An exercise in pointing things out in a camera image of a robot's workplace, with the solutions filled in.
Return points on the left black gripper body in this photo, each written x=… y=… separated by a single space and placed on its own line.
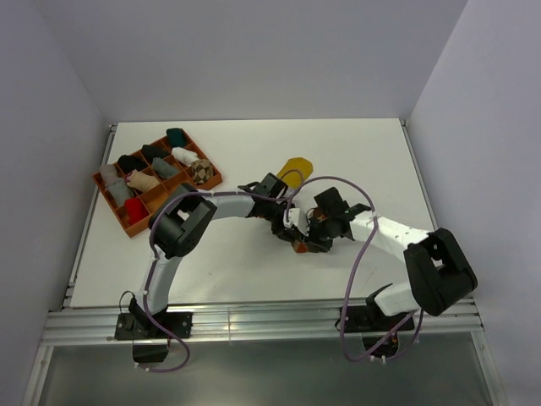
x=274 y=214

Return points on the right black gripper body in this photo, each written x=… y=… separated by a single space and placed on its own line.
x=321 y=233

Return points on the yellow sock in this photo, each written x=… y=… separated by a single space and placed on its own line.
x=295 y=172

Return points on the orange argyle sock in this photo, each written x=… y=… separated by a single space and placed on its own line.
x=300 y=247

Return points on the brown argyle sock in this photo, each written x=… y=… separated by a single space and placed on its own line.
x=201 y=171

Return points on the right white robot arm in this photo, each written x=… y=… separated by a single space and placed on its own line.
x=438 y=272

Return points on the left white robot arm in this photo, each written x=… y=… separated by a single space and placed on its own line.
x=180 y=222

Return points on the white rolled sock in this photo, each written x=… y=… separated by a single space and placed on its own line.
x=185 y=156

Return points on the grey rolled sock middle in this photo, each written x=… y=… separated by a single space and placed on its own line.
x=163 y=169

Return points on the dark green rolled sock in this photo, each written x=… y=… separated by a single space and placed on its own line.
x=176 y=137

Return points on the black rolled sock upper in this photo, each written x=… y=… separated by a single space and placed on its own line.
x=150 y=152

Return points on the black rolled sock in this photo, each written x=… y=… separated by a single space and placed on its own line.
x=130 y=163
x=150 y=152

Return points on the beige rolled sock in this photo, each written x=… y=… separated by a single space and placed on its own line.
x=141 y=182

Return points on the red rolled sock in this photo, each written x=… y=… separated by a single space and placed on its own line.
x=135 y=209

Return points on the orange compartment tray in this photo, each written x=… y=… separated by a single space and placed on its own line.
x=153 y=198

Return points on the black rolled sock left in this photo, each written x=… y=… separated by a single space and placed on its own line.
x=130 y=163

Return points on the dark grey rolled sock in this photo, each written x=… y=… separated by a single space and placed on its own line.
x=120 y=192

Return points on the light grey rolled sock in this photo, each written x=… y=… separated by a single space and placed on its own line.
x=109 y=174

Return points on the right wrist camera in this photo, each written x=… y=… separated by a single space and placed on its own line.
x=295 y=218

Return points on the aluminium rail frame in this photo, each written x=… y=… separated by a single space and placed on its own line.
x=264 y=317

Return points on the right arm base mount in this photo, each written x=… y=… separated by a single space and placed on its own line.
x=367 y=318

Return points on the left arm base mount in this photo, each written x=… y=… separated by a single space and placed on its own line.
x=150 y=345

